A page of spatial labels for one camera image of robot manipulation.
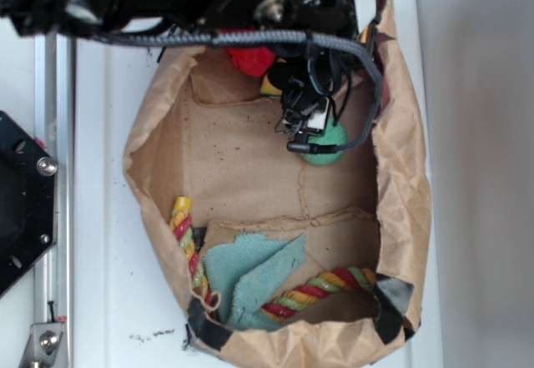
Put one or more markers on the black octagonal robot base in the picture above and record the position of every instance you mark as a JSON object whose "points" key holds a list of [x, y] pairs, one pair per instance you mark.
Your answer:
{"points": [[27, 202]]}

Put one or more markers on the teal cloth rag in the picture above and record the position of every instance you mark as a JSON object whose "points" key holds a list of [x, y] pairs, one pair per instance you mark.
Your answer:
{"points": [[247, 272]]}

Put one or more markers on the multicolour twisted rope toy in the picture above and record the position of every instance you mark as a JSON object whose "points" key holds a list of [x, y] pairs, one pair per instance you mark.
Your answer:
{"points": [[284, 306]]}

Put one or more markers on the green foam ball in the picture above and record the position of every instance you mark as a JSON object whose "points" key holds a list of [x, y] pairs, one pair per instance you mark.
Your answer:
{"points": [[334, 135]]}

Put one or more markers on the yellow green sponge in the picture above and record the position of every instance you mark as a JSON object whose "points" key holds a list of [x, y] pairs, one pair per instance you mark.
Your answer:
{"points": [[267, 89]]}

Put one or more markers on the aluminium frame rail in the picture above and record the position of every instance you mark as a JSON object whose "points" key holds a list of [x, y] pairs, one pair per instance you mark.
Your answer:
{"points": [[55, 65]]}

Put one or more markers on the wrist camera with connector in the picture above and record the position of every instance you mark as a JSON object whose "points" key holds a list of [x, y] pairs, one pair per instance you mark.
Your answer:
{"points": [[305, 113]]}

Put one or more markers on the metal corner bracket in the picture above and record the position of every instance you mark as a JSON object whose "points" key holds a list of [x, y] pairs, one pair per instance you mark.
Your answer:
{"points": [[46, 347]]}

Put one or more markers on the brown paper bag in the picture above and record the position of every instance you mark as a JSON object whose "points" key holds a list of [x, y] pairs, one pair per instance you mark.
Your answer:
{"points": [[204, 131]]}

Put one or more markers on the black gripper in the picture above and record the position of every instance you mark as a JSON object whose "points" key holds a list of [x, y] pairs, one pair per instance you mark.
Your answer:
{"points": [[286, 27]]}

